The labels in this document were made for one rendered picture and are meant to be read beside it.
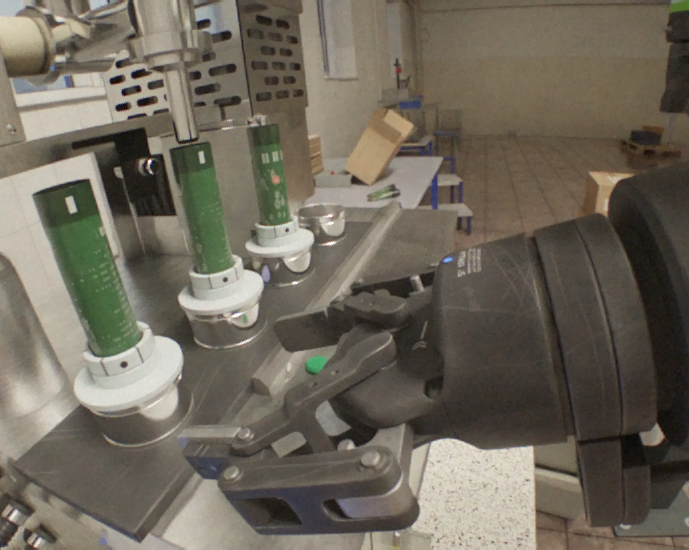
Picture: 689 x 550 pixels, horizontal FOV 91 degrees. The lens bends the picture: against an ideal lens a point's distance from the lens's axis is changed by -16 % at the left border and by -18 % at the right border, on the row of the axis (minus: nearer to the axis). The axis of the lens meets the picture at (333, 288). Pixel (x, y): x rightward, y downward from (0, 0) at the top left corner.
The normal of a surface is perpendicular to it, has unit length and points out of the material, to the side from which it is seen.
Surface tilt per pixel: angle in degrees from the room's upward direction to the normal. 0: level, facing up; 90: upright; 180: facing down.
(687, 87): 99
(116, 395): 0
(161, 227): 90
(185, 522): 0
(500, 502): 0
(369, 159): 90
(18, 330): 90
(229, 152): 90
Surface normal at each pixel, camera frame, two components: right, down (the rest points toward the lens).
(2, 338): 0.82, 0.19
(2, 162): 0.94, 0.08
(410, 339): -0.40, -0.86
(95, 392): -0.09, -0.88
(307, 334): -0.34, 0.46
